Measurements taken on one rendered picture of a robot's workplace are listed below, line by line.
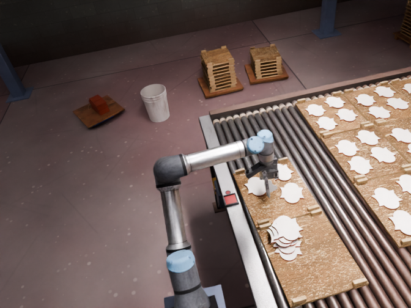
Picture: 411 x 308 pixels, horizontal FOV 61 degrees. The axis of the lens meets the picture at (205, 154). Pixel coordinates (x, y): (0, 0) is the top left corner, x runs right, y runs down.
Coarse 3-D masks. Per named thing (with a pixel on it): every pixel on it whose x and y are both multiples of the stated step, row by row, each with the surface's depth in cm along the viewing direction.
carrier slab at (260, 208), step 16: (288, 160) 207; (240, 176) 202; (256, 176) 200; (240, 192) 194; (272, 192) 189; (304, 192) 186; (256, 208) 183; (272, 208) 181; (288, 208) 180; (304, 208) 179; (320, 208) 177; (256, 224) 175
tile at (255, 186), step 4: (248, 180) 197; (252, 180) 197; (256, 180) 196; (260, 180) 196; (248, 184) 195; (252, 184) 195; (256, 184) 194; (260, 184) 194; (248, 188) 193; (252, 188) 192; (256, 188) 192; (260, 188) 191; (264, 188) 191; (248, 192) 190; (252, 192) 190; (256, 192) 189; (260, 192) 189; (264, 192) 189; (260, 196) 188
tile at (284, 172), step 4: (280, 164) 203; (280, 168) 201; (284, 168) 201; (288, 168) 200; (280, 172) 198; (284, 172) 198; (288, 172) 198; (292, 172) 198; (280, 176) 196; (284, 176) 196; (288, 176) 196; (280, 180) 195; (284, 180) 194; (288, 180) 194
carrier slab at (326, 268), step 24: (312, 216) 174; (264, 240) 168; (312, 240) 164; (336, 240) 162; (288, 264) 157; (312, 264) 155; (336, 264) 154; (288, 288) 148; (312, 288) 147; (336, 288) 145
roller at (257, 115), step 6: (258, 114) 248; (258, 120) 244; (264, 126) 237; (276, 150) 217; (276, 156) 215; (282, 156) 212; (354, 294) 144; (354, 300) 143; (360, 300) 142; (360, 306) 140; (366, 306) 141
